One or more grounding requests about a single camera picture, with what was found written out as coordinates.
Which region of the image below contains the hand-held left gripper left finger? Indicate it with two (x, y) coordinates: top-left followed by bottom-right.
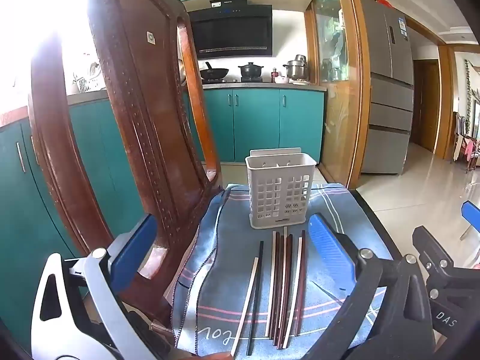
(30, 213), (177, 360)

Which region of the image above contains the wood framed glass door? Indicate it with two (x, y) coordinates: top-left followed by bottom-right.
(304, 0), (372, 190)

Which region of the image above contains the brown wooden door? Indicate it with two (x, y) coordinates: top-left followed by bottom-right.
(412, 60), (441, 152)

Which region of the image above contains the steel stock pot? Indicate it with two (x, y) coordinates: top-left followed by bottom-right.
(283, 55), (309, 81)

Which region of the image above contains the black wok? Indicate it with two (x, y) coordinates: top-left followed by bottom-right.
(199, 62), (229, 81)

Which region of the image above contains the white dish rack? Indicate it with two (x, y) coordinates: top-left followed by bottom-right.
(73, 75), (104, 92)

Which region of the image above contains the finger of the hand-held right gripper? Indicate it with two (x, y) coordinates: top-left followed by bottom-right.
(459, 200), (480, 241)
(412, 226), (480, 346)

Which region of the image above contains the silver refrigerator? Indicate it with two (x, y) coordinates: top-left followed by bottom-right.
(360, 0), (415, 176)

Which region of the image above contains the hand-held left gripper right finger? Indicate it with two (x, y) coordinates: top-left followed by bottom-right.
(308, 213), (437, 360)

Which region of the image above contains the black lidded pot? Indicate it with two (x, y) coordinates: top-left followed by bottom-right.
(239, 62), (265, 79)

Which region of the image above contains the teal lower cabinet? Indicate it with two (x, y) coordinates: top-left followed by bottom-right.
(0, 99), (145, 331)
(182, 88), (325, 164)

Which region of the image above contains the carved wooden chair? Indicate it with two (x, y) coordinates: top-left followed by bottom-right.
(28, 0), (222, 331)

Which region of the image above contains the row of chopsticks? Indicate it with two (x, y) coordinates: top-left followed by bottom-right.
(229, 226), (307, 358)

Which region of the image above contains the gas stove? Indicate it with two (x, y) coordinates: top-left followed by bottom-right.
(202, 77), (269, 84)

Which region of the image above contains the blue checked cloth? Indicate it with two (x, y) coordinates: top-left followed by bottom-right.
(170, 183), (394, 359)

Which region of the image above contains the white plastic utensil holder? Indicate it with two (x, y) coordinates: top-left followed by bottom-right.
(245, 148), (316, 230)

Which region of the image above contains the clothes drying rack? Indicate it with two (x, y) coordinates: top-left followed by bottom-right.
(452, 112), (480, 173)

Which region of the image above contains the grey kitchen countertop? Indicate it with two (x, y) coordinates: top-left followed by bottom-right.
(202, 82), (327, 92)

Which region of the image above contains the black range hood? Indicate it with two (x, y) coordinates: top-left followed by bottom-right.
(187, 0), (273, 60)

